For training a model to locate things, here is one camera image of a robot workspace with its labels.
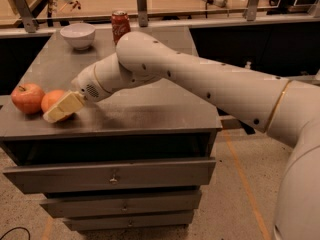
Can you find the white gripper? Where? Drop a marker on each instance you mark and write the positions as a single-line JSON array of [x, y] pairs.
[[86, 83]]

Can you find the orange fruit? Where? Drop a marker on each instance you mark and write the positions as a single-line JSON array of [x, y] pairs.
[[50, 99]]

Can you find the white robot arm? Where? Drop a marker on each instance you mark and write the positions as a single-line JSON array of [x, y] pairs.
[[284, 109]]

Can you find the red apple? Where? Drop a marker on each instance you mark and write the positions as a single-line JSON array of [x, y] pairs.
[[27, 98]]

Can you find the grey top drawer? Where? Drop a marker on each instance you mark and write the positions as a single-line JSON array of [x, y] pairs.
[[109, 176]]

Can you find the grey drawer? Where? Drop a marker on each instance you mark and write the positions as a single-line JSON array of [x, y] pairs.
[[109, 176], [130, 221], [120, 204]]

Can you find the white ceramic bowl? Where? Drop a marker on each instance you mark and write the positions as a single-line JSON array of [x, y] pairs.
[[79, 36]]

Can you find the grey drawer cabinet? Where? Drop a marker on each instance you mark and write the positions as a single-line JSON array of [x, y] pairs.
[[160, 121]]

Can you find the red cola can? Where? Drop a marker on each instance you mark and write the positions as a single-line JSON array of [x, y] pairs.
[[120, 24]]

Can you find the grey middle drawer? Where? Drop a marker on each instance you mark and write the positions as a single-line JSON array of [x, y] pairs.
[[120, 204]]

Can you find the grey bottom drawer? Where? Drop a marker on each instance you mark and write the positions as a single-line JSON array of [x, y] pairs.
[[130, 221]]

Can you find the clear sanitizer pump bottle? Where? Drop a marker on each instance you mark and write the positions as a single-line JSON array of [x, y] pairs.
[[248, 65]]

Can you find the left metal bracket post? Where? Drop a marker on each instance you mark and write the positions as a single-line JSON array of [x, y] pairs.
[[29, 22]]

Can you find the middle metal bracket post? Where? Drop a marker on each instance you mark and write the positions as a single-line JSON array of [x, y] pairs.
[[142, 13]]

